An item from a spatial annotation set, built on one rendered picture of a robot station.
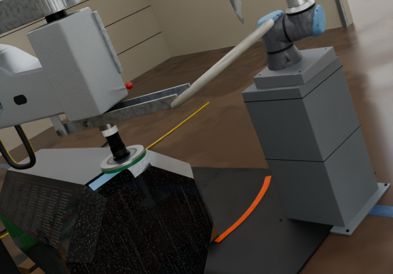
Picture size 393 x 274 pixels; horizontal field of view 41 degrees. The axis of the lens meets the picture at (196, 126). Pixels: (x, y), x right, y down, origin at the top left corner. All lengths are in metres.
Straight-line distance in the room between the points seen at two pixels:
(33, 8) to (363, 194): 2.00
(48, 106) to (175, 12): 6.90
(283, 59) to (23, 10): 1.31
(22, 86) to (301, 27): 1.36
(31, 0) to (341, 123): 1.69
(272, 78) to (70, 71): 1.08
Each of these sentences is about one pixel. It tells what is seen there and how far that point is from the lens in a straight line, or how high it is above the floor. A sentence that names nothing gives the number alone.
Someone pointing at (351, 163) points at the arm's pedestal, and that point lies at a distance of 3.01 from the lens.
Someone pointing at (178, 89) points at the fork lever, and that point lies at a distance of 2.15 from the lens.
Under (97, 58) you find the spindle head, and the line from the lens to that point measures 2.27.
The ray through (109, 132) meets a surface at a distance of 2.35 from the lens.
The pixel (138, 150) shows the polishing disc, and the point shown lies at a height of 0.92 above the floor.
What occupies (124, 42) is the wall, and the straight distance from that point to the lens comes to 9.13.
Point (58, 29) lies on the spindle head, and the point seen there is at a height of 1.55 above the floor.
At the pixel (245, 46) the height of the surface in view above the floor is 1.30.
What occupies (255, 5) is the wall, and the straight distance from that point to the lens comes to 7.96.
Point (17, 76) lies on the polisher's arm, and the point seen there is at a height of 1.42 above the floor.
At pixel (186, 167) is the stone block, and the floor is 0.63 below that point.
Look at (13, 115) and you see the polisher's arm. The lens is 2.59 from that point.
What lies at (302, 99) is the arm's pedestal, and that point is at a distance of 2.66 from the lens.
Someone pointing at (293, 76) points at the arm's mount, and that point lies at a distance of 2.67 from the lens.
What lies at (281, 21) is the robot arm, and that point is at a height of 1.15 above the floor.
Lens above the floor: 1.65
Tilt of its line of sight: 18 degrees down
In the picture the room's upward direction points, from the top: 22 degrees counter-clockwise
